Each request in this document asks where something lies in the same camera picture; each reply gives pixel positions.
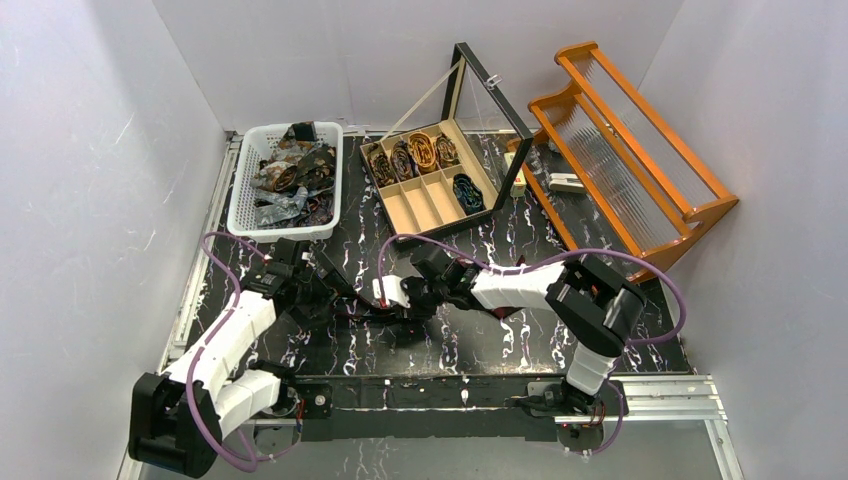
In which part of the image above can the blue green tie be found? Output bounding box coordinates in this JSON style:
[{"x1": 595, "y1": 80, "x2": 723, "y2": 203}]
[{"x1": 452, "y1": 173, "x2": 486, "y2": 215}]

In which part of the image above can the wooden tie storage box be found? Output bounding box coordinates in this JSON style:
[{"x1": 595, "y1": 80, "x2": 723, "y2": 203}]
[{"x1": 360, "y1": 121, "x2": 497, "y2": 237}]

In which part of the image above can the glass box lid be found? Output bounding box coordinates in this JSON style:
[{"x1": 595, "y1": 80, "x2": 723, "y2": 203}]
[{"x1": 441, "y1": 42, "x2": 533, "y2": 210}]

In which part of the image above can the rolled purple patterned tie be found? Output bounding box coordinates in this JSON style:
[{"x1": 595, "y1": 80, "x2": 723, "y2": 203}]
[{"x1": 390, "y1": 140, "x2": 417, "y2": 182}]

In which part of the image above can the rolled orange tie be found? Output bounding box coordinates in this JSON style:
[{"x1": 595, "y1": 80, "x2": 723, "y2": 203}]
[{"x1": 407, "y1": 132, "x2": 439, "y2": 174}]

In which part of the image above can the white stapler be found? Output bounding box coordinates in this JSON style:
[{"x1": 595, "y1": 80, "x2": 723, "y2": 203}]
[{"x1": 548, "y1": 173, "x2": 586, "y2": 194}]

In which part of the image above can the rolled dark striped tie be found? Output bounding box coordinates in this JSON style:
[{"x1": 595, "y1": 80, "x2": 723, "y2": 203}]
[{"x1": 367, "y1": 144, "x2": 396, "y2": 188}]

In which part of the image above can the red patterned tie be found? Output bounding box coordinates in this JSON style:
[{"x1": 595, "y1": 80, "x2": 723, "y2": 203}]
[{"x1": 336, "y1": 253, "x2": 522, "y2": 324}]

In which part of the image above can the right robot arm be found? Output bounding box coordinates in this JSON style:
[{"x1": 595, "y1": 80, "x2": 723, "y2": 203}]
[{"x1": 372, "y1": 245, "x2": 647, "y2": 415}]

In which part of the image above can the pile of patterned ties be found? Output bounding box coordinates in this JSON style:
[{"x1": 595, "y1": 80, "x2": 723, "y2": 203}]
[{"x1": 250, "y1": 122, "x2": 336, "y2": 229}]

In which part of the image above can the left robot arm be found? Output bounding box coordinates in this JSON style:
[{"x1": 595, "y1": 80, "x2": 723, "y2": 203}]
[{"x1": 128, "y1": 239, "x2": 356, "y2": 479}]

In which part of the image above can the purple cable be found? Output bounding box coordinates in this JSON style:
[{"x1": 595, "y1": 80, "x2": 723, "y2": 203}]
[
  {"x1": 185, "y1": 231, "x2": 303, "y2": 473},
  {"x1": 377, "y1": 233, "x2": 688, "y2": 458}
]

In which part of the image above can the white plastic basket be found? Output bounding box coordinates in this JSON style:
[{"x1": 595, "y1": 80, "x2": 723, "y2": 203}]
[{"x1": 226, "y1": 121, "x2": 344, "y2": 243}]

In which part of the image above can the small cream box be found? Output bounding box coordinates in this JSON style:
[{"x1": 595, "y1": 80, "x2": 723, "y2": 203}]
[{"x1": 504, "y1": 152, "x2": 527, "y2": 198}]

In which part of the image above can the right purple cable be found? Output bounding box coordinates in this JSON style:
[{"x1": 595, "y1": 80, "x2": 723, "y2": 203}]
[{"x1": 377, "y1": 233, "x2": 688, "y2": 458}]

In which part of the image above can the rolled brown patterned tie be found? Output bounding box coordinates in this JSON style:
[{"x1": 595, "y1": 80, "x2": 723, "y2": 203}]
[{"x1": 433, "y1": 133, "x2": 460, "y2": 169}]

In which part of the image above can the orange wooden rack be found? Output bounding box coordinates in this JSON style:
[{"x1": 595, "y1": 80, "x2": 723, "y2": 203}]
[{"x1": 528, "y1": 42, "x2": 739, "y2": 271}]

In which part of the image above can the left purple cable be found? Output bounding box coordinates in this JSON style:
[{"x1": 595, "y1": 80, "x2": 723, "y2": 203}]
[{"x1": 185, "y1": 231, "x2": 303, "y2": 473}]

